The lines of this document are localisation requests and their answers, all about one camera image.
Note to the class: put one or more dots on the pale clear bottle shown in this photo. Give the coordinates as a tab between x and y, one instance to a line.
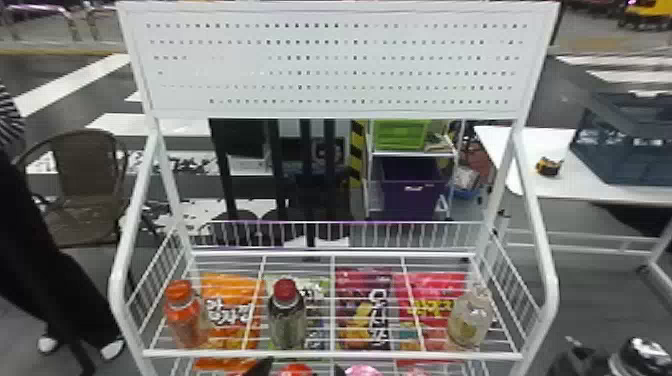
469	320

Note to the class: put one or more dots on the pink bottle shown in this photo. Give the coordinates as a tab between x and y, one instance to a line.
362	371

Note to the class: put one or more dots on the white side table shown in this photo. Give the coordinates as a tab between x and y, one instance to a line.
551	186

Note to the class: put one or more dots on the purple crate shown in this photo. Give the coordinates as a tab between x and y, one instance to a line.
412	189

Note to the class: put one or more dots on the red snack packet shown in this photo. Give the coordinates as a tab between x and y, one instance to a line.
428	294

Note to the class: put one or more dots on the blue crate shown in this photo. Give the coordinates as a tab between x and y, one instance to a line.
624	152

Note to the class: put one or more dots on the green basket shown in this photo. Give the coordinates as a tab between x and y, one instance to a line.
401	135

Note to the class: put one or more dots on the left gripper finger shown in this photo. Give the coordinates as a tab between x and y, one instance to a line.
261	368

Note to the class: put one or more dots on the orange snack packet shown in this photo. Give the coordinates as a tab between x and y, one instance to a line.
231	294

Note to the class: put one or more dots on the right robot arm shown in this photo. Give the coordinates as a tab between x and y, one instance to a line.
638	359

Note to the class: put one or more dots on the person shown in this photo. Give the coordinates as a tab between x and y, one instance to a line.
36	273

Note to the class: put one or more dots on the brown chair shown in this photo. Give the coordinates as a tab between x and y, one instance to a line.
86	184

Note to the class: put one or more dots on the dark bottle with red cap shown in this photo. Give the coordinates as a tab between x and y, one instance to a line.
286	317

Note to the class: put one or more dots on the orange bottle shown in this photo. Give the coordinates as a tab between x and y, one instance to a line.
185	317

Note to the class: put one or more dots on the white shelf trolley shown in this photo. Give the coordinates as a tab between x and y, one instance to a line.
370	178

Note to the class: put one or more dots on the striped post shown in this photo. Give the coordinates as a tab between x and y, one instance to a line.
357	152

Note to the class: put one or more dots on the yellow tape measure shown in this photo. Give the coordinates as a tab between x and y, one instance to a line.
548	167

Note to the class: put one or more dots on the maroon snack packet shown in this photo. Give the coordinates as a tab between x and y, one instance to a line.
362	315

